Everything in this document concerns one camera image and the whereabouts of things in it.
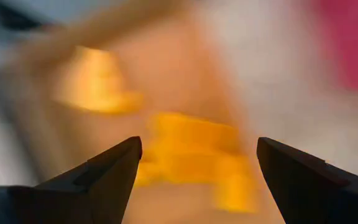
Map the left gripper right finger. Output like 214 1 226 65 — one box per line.
256 136 358 224

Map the orange translucent plastic bin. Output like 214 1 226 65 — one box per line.
0 0 260 224

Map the red translucent plastic bin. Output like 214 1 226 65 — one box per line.
309 0 358 94

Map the large orange-yellow toy block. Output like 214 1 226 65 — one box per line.
134 111 259 214

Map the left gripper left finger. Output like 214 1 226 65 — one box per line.
7 136 144 224

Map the yellow toy block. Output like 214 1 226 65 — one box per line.
52 45 144 115

